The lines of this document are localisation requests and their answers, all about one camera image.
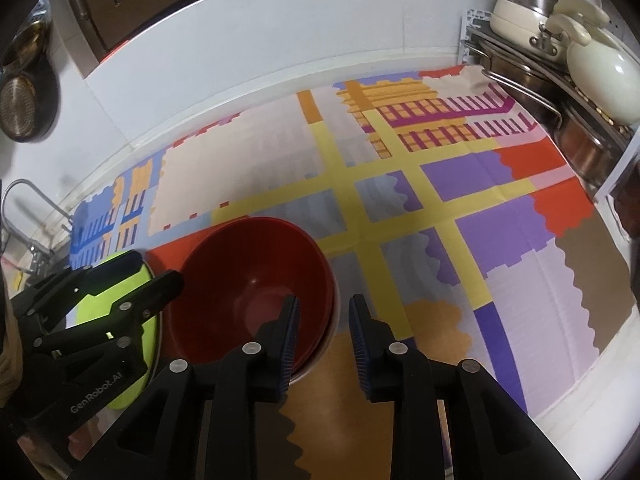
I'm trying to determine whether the small brass saucepan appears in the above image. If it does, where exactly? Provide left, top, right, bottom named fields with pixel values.
left=2, top=15, right=53, bottom=69

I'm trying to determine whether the dark wooden window frame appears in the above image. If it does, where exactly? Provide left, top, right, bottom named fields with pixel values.
left=45, top=0, right=166, bottom=64

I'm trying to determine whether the red and black bowl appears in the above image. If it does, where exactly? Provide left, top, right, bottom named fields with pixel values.
left=165, top=217, right=335, bottom=368

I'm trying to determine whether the green plate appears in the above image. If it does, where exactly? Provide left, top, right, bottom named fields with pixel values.
left=65, top=252, right=161, bottom=411

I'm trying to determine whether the cream teapot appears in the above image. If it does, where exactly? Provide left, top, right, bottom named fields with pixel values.
left=545, top=0, right=640, bottom=126

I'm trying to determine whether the white bowl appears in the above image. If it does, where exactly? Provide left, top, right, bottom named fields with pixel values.
left=287, top=270, right=344, bottom=386

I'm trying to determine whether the black frying pan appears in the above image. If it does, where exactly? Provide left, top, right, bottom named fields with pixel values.
left=0, top=72, right=61, bottom=142

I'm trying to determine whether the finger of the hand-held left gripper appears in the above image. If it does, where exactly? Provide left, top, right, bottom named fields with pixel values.
left=10, top=250, right=146, bottom=333
left=32, top=270, right=186, bottom=357

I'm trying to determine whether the steel pot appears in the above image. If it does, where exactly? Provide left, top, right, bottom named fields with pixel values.
left=482, top=50, right=561, bottom=119

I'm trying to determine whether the cream pot with lid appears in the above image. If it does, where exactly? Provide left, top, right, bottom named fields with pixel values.
left=489, top=0, right=559, bottom=37

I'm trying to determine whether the metal pot rack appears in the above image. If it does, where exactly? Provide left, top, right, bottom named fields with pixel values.
left=462, top=7, right=640, bottom=202

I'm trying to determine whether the copper coloured pot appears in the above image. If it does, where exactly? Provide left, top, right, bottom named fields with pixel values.
left=552, top=105, right=626, bottom=187

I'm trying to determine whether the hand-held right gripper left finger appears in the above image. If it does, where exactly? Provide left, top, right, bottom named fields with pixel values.
left=65, top=295, right=301, bottom=480

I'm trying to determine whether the colourful patterned table mat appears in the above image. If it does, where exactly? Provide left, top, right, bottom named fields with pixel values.
left=67, top=65, right=631, bottom=480

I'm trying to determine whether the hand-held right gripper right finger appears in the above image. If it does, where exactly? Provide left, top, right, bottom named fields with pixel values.
left=348, top=294, right=583, bottom=480

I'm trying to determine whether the thin gooseneck faucet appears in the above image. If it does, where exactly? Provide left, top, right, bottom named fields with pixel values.
left=0, top=178, right=74, bottom=271

